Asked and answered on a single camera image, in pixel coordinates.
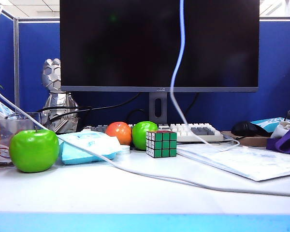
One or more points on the black computer mouse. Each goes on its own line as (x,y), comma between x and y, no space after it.
(244,128)

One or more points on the black AOC computer monitor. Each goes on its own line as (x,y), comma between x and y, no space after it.
(135,43)

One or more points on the clear plastic document bag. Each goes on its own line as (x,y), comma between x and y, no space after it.
(251,164)

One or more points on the teal and white packet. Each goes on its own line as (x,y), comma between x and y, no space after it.
(270,121)

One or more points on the brown cardboard sheet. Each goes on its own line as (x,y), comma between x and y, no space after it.
(255,140)

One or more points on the orange fruit beside keyboard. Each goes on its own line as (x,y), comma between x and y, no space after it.
(119,134)

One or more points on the small green apple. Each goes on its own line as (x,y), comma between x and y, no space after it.
(140,135)

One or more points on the white and grey keyboard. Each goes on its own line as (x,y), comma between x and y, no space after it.
(195,131)

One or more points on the light blue wet wipes pack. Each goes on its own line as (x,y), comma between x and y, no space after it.
(74,158)

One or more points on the silver faceted figurine statue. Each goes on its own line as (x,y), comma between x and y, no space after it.
(61,104)

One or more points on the white cup-shaped object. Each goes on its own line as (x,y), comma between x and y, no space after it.
(279,130)

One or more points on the small white tape roll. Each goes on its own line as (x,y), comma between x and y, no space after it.
(125,149)

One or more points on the large green apple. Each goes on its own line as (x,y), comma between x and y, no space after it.
(33,152)

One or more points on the clear glass bowl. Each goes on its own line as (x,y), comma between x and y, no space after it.
(6,135)

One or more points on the Rubik's cube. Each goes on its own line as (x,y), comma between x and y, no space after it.
(162,145)

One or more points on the white power strip blue sockets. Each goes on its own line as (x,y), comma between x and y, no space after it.
(1,108)

